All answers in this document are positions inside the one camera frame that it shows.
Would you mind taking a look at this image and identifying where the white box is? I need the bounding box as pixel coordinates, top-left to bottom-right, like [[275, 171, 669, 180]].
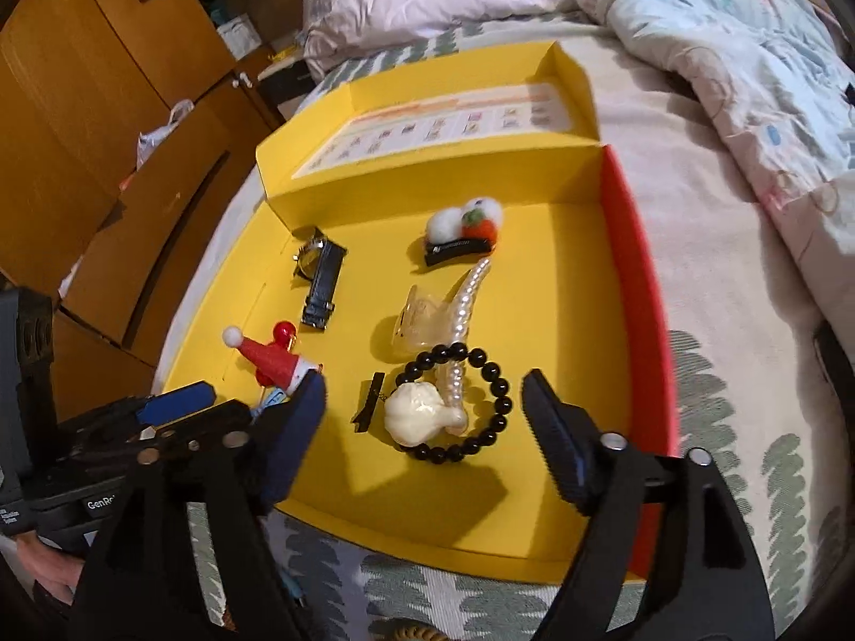
[[217, 13, 261, 61]]

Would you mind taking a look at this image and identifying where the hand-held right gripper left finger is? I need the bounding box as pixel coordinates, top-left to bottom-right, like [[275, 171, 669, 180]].
[[67, 369, 328, 641]]

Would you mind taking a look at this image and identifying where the pastel printed quilt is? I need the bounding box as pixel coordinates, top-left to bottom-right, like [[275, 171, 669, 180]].
[[554, 0, 855, 322]]

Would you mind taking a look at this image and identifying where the wooden cabinet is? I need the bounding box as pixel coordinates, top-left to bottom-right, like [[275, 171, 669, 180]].
[[0, 0, 301, 415]]

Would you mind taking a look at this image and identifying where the white plastic bag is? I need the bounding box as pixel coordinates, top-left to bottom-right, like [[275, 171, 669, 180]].
[[137, 99, 195, 168]]

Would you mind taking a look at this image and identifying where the pearl beaded hair claw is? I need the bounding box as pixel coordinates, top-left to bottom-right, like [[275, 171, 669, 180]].
[[388, 257, 495, 428]]

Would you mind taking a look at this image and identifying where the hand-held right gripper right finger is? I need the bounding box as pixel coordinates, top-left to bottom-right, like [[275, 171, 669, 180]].
[[521, 367, 776, 641]]

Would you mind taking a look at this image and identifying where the yellow and red cardboard box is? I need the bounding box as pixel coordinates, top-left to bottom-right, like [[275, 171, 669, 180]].
[[160, 40, 682, 582]]

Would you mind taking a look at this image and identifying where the cream garlic charm hair clip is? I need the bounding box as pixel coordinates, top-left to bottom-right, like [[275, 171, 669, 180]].
[[351, 370, 469, 448]]

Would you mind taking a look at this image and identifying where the black box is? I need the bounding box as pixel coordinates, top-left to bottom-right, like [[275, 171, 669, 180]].
[[257, 57, 315, 114]]

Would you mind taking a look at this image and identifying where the white orange pom-pom hair clip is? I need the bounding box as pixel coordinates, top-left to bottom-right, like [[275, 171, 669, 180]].
[[423, 195, 505, 268]]

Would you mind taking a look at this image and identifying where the black bead bracelet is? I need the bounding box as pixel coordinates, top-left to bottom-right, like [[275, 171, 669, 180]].
[[401, 342, 514, 463]]

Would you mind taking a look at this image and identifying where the red santa hat hair clip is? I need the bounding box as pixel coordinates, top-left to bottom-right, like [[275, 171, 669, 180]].
[[222, 320, 328, 408]]

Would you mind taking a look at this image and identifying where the pink blanket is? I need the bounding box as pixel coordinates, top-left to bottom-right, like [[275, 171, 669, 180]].
[[304, 0, 576, 74]]

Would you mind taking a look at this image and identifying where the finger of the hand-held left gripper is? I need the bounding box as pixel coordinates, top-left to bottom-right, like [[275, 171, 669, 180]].
[[130, 379, 253, 445]]

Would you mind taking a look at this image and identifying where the person's left hand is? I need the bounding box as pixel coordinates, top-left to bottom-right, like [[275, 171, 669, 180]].
[[17, 534, 88, 605]]

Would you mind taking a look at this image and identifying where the black strap wristwatch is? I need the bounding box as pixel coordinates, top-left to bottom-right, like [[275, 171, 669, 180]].
[[292, 227, 348, 330]]

